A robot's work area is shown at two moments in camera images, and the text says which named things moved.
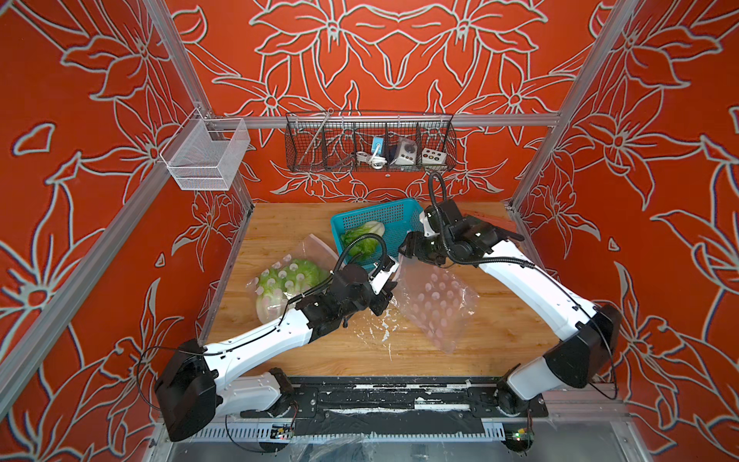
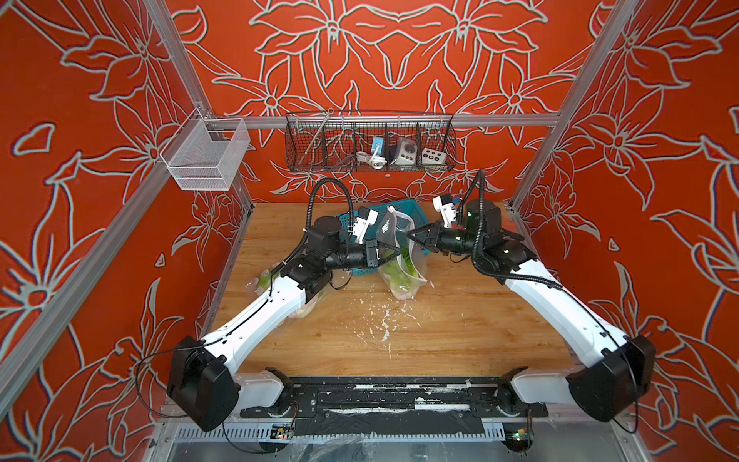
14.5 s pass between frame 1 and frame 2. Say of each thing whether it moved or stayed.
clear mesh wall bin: stayed
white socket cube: stayed
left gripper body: moved
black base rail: stayed
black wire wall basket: stayed
